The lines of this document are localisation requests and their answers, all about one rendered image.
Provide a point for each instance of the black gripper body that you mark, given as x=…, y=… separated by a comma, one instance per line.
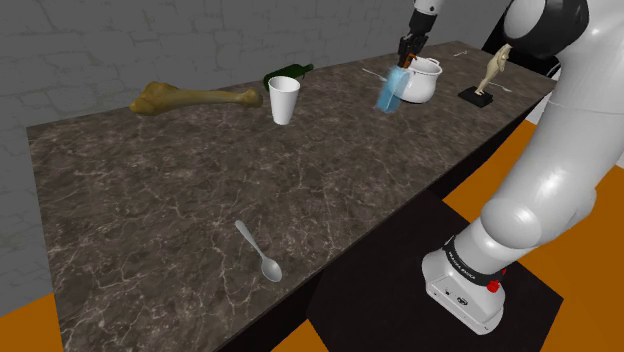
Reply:
x=414, y=35

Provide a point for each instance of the blue transparent cup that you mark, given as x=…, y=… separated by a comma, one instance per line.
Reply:
x=392, y=90

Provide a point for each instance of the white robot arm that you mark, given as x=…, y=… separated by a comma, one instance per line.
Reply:
x=551, y=161

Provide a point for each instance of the small silver utensil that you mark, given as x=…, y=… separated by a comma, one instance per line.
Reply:
x=460, y=53

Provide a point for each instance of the silver fork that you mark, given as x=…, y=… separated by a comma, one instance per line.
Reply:
x=373, y=74

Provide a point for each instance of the tan figurine on black base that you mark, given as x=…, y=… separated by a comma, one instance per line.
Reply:
x=487, y=78

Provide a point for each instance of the dark green bottle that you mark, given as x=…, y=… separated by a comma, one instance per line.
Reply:
x=287, y=73

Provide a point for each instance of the white paper cup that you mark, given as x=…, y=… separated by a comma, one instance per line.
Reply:
x=284, y=100

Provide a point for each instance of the large tan bone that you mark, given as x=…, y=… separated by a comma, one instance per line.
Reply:
x=195, y=97

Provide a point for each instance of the silver spoon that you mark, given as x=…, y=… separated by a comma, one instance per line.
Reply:
x=261, y=253

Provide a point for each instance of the black robot stand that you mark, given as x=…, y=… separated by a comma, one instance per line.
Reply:
x=404, y=302

